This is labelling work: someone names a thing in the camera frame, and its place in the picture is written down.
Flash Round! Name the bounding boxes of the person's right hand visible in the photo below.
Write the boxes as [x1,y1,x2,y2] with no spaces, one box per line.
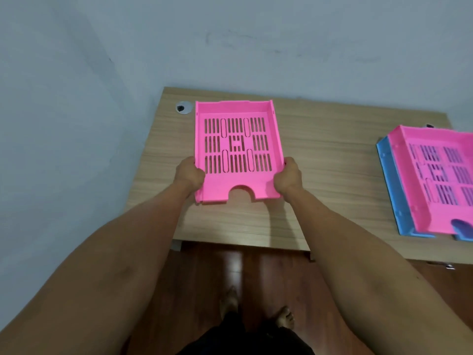
[273,157,304,195]

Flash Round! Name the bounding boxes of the person's left hand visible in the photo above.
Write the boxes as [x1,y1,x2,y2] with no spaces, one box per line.
[174,157,206,193]

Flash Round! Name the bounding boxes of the pink plastic paper tray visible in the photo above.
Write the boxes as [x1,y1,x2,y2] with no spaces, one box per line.
[194,100,287,205]
[387,125,473,236]

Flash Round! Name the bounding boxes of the person's left forearm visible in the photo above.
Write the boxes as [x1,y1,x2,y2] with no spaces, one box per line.
[0,178,194,355]

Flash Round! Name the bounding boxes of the person's right forearm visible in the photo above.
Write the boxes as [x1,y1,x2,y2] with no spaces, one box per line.
[285,185,473,355]

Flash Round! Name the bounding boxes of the wooden desk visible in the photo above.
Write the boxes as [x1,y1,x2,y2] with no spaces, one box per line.
[125,87,473,265]

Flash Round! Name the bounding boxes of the blue plastic paper tray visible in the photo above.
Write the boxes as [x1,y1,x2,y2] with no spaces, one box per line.
[376,138,473,242]

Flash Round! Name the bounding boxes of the person's right foot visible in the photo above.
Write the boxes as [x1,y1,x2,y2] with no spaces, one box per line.
[273,305,295,330]

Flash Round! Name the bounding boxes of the person's black shorts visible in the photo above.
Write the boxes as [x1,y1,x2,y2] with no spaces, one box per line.
[178,311,315,355]

